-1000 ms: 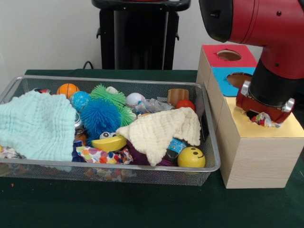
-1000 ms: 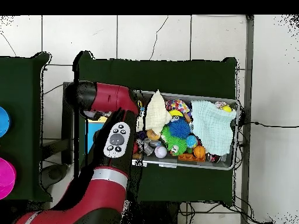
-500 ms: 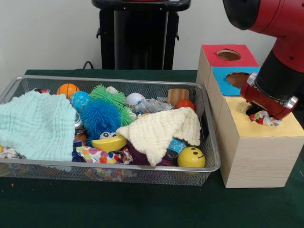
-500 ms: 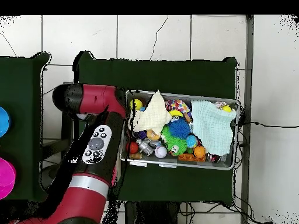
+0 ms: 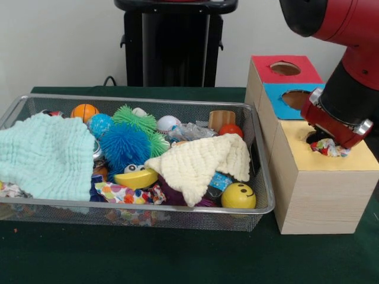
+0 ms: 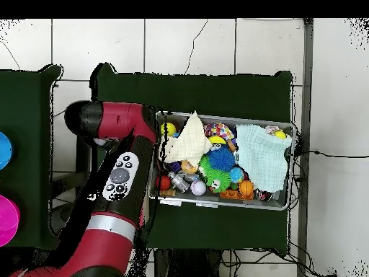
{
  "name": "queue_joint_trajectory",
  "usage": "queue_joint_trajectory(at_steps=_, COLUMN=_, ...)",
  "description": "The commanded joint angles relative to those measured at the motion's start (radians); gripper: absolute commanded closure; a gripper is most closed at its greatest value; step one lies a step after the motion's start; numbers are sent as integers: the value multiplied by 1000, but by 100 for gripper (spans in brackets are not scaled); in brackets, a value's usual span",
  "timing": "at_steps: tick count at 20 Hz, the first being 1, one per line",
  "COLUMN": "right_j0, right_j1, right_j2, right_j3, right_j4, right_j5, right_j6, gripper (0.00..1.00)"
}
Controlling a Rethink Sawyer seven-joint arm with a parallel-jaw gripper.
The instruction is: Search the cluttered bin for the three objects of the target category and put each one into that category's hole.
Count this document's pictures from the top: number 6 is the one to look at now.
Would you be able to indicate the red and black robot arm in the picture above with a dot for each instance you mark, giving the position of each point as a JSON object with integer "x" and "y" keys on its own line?
{"x": 115, "y": 121}

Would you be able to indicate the silver mesh bin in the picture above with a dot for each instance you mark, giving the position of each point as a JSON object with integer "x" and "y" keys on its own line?
{"x": 219, "y": 202}

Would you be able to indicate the cream muslin cloth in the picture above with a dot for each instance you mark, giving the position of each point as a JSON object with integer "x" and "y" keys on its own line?
{"x": 187, "y": 144}

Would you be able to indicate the yellow smiley face ball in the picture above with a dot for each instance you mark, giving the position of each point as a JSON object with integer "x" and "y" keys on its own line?
{"x": 168, "y": 129}

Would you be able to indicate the red orange ball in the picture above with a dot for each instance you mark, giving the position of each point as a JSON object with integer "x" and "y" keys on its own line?
{"x": 163, "y": 182}

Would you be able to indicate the white baseball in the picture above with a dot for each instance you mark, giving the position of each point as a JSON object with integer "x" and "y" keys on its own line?
{"x": 198, "y": 187}

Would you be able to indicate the blue spiky rubber ball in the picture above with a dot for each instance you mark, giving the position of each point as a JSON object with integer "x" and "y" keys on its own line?
{"x": 221, "y": 159}

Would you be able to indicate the green spiky rubber toy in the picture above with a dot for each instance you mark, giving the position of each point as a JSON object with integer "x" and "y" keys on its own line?
{"x": 217, "y": 176}

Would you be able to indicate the orange basketball toy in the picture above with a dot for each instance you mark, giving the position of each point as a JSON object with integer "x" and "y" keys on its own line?
{"x": 246, "y": 187}

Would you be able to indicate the mint green muslin cloth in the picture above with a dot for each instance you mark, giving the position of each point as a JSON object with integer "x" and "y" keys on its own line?
{"x": 262, "y": 158}

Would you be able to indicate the grey metal pole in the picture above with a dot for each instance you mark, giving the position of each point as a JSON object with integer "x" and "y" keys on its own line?
{"x": 306, "y": 86}

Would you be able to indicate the blue plastic bowl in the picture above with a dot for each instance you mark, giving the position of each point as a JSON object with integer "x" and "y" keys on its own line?
{"x": 4, "y": 151}

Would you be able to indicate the magenta plastic bowl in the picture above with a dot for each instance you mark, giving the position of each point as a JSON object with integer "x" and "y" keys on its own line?
{"x": 7, "y": 220}

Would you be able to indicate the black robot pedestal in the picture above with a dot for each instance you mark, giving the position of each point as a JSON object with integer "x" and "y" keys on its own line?
{"x": 184, "y": 264}

